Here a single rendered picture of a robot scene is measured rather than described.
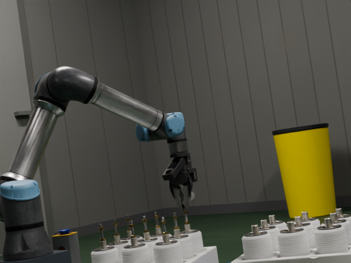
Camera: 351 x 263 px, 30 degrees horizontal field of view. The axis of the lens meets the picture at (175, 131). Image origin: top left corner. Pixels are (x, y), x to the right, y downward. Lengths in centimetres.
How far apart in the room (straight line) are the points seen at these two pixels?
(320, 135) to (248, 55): 116
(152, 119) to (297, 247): 64
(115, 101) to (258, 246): 66
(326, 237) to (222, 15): 370
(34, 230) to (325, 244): 88
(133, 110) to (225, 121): 336
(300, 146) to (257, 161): 95
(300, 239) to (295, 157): 243
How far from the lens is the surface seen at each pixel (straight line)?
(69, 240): 241
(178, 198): 246
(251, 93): 535
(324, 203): 454
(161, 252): 221
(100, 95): 216
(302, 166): 448
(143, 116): 223
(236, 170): 550
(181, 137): 243
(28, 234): 202
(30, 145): 219
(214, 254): 249
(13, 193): 202
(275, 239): 224
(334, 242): 207
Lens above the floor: 54
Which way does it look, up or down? 2 degrees up
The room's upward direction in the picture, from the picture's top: 8 degrees counter-clockwise
